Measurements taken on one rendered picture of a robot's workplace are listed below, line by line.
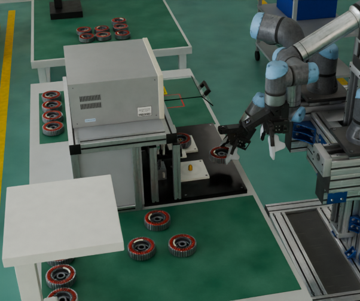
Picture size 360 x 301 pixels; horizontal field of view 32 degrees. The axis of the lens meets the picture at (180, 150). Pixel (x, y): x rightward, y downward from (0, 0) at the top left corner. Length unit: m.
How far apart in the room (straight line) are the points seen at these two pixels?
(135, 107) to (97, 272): 0.70
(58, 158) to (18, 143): 1.73
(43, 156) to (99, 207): 1.23
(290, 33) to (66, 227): 1.28
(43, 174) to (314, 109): 1.35
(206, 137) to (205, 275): 1.00
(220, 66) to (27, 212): 4.12
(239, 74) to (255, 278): 3.57
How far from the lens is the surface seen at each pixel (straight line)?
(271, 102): 2.25
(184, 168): 2.94
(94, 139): 2.55
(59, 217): 1.99
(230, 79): 5.67
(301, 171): 4.40
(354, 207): 3.22
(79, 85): 2.56
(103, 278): 2.43
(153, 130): 2.59
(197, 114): 3.48
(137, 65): 2.68
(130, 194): 2.70
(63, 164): 3.11
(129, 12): 5.10
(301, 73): 2.25
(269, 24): 2.70
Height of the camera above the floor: 2.39
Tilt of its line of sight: 31 degrees down
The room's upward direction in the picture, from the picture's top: 1 degrees counter-clockwise
